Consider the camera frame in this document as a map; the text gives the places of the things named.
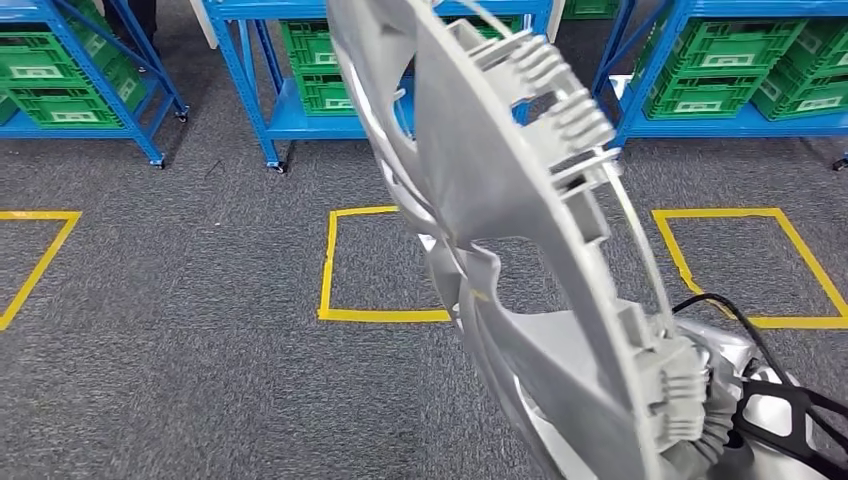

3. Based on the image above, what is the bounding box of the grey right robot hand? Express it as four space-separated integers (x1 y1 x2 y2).
700 366 739 433

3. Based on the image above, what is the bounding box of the silver plastic wheel cover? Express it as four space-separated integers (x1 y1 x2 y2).
326 0 715 480

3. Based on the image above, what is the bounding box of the blue metal shelf rack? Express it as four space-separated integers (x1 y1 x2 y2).
590 0 848 173
201 0 556 176
0 0 191 171

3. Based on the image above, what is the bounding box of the yellow floor tape square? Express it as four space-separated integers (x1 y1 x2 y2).
317 204 465 325
651 206 848 331
0 209 83 333

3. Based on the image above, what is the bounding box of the white table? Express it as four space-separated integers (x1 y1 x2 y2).
187 0 222 52

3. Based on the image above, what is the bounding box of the person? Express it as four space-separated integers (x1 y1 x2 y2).
99 0 161 51

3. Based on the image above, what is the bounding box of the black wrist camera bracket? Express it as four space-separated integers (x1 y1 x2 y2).
727 376 848 480

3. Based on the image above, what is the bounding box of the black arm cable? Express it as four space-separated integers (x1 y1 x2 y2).
670 292 796 392

